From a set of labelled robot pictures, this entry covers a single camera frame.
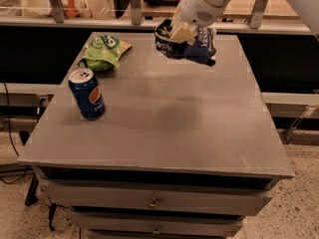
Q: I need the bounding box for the black cable on floor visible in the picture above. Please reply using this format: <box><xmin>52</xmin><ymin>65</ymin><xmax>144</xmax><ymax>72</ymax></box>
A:
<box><xmin>0</xmin><ymin>83</ymin><xmax>32</xmax><ymax>185</ymax></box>

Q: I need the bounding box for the grey drawer cabinet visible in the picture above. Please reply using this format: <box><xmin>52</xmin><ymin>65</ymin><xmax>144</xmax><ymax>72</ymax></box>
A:
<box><xmin>20</xmin><ymin>33</ymin><xmax>293</xmax><ymax>239</ymax></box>

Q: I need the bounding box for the brass top drawer knob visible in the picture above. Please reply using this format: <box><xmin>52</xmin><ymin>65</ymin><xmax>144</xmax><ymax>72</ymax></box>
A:
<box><xmin>149</xmin><ymin>198</ymin><xmax>159</xmax><ymax>209</ymax></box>

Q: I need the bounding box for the grey drawer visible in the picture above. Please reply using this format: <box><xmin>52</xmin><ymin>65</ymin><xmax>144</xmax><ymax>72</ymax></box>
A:
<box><xmin>71</xmin><ymin>211</ymin><xmax>242</xmax><ymax>237</ymax></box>
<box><xmin>40</xmin><ymin>179</ymin><xmax>272</xmax><ymax>216</ymax></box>

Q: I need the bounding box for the brass drawer knob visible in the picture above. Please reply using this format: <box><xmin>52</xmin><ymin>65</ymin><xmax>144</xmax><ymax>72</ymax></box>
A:
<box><xmin>149</xmin><ymin>198</ymin><xmax>159</xmax><ymax>209</ymax></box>
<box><xmin>152</xmin><ymin>228</ymin><xmax>160</xmax><ymax>235</ymax></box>

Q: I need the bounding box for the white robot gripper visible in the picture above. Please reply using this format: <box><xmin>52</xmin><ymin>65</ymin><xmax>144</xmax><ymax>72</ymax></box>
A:
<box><xmin>169</xmin><ymin>0</ymin><xmax>231</xmax><ymax>42</ymax></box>

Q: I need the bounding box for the orange white bag behind rail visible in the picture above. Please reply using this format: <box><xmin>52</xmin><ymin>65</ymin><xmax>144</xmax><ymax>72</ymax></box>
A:
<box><xmin>22</xmin><ymin>0</ymin><xmax>93</xmax><ymax>18</ymax></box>

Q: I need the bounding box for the blue Pepsi can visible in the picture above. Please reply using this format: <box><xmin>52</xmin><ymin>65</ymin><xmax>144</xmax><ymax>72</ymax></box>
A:
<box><xmin>69</xmin><ymin>68</ymin><xmax>106</xmax><ymax>120</ymax></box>

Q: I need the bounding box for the blue chip bag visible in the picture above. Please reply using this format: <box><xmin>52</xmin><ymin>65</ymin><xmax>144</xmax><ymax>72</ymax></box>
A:
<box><xmin>155</xmin><ymin>19</ymin><xmax>216</xmax><ymax>67</ymax></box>

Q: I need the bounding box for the top grey drawer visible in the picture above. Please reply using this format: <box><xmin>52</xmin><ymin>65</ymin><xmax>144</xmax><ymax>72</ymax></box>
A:
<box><xmin>40</xmin><ymin>179</ymin><xmax>272</xmax><ymax>216</ymax></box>

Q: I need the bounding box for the black stand foot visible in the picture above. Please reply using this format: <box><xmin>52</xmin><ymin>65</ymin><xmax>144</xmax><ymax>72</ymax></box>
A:
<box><xmin>19</xmin><ymin>130</ymin><xmax>39</xmax><ymax>206</ymax></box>

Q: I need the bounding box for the green rice chip bag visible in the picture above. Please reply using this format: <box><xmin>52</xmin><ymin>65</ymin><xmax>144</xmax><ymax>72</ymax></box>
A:
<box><xmin>78</xmin><ymin>35</ymin><xmax>132</xmax><ymax>72</ymax></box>

